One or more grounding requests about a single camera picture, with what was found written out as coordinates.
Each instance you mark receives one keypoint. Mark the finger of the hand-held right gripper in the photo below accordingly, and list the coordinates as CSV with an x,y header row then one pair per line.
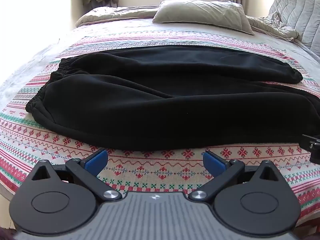
x,y
310,142

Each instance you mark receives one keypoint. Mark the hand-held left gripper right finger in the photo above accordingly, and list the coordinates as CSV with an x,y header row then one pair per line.
x,y
213,165

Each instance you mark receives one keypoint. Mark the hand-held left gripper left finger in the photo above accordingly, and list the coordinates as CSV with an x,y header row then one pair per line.
x,y
96,162

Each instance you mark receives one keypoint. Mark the black pants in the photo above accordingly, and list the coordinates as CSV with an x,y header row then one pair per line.
x,y
160,100

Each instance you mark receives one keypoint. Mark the patterned knit bed blanket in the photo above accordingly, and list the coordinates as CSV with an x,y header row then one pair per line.
x,y
155,167

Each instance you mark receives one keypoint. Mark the grey quilted cushion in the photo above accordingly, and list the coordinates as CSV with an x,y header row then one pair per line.
x,y
297,10

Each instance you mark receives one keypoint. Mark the crumpled grey comforter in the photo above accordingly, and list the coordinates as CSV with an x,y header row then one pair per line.
x,y
117,13

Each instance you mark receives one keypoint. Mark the beige pillow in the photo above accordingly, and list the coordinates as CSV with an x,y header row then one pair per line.
x,y
202,13

